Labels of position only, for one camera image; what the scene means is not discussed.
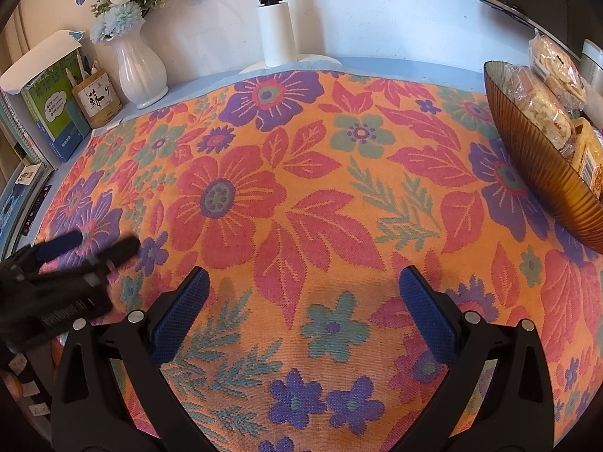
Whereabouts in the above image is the clear bag of crackers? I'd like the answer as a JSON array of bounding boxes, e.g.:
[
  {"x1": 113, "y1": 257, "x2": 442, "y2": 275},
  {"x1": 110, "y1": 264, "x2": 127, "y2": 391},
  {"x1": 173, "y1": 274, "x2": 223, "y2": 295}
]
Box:
[{"x1": 528, "y1": 34, "x2": 586, "y2": 111}]

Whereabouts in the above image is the stack of books at left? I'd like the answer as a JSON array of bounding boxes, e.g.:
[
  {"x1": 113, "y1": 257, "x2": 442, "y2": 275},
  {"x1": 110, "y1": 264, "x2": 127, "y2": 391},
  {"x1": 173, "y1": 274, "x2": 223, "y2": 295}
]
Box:
[{"x1": 1, "y1": 163, "x2": 54, "y2": 259}]

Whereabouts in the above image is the spiral notebooks upright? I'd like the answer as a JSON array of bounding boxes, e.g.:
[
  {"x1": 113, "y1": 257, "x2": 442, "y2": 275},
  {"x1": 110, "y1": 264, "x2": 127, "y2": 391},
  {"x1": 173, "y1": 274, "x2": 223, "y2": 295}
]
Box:
[{"x1": 1, "y1": 91, "x2": 62, "y2": 170}]

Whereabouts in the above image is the white ceramic vase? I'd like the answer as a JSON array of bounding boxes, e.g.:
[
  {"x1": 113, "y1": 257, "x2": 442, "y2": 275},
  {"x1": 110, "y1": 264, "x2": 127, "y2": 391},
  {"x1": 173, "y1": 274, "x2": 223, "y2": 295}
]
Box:
[{"x1": 110, "y1": 20, "x2": 168, "y2": 109}]

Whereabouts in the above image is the white paper on books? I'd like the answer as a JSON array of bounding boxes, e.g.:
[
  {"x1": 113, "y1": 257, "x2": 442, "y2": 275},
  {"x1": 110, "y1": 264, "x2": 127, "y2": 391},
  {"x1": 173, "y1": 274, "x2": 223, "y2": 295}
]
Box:
[{"x1": 0, "y1": 30, "x2": 85, "y2": 95}]

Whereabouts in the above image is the floral orange tablecloth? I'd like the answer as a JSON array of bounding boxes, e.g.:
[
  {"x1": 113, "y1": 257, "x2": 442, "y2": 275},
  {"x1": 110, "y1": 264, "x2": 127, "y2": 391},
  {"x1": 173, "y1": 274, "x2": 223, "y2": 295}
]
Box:
[{"x1": 38, "y1": 70, "x2": 602, "y2": 451}]

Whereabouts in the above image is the amber ribbed glass bowl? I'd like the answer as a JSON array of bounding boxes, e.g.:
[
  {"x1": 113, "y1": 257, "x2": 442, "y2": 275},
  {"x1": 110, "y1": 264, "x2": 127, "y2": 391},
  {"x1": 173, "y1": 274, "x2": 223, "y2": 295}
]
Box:
[{"x1": 484, "y1": 60, "x2": 603, "y2": 253}]

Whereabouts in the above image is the snack packet in bowl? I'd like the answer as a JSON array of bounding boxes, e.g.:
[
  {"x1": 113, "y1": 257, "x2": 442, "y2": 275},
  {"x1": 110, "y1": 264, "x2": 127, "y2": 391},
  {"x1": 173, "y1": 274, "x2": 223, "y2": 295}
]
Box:
[{"x1": 503, "y1": 63, "x2": 575, "y2": 158}]

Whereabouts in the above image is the white cylinder container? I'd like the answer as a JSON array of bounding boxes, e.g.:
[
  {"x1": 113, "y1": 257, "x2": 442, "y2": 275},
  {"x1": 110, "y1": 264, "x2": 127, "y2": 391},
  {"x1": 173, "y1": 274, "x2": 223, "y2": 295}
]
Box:
[{"x1": 580, "y1": 39, "x2": 603, "y2": 95}]

